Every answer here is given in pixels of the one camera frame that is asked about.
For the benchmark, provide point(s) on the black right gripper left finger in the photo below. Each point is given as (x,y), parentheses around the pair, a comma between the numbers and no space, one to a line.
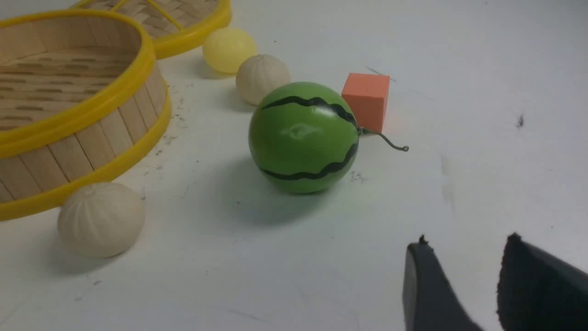
(429,301)

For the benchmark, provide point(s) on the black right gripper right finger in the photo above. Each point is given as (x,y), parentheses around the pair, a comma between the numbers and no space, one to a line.
(537,291)

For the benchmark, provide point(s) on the white bun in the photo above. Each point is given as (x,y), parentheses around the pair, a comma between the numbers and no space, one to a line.
(101,220)
(259,75)

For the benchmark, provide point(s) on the yellow bun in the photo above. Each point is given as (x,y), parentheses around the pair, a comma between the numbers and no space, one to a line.
(225,49)

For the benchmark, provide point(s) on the bamboo steamer lid yellow rim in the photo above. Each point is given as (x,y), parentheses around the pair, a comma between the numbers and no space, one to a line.
(175,26)

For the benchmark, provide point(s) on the bamboo steamer tray yellow rim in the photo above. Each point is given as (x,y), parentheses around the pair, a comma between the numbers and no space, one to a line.
(82,101)

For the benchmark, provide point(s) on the green toy watermelon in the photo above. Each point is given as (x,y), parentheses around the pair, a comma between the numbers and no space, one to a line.
(304,137)

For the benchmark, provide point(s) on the orange foam cube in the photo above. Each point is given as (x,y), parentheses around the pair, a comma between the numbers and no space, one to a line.
(367,96)

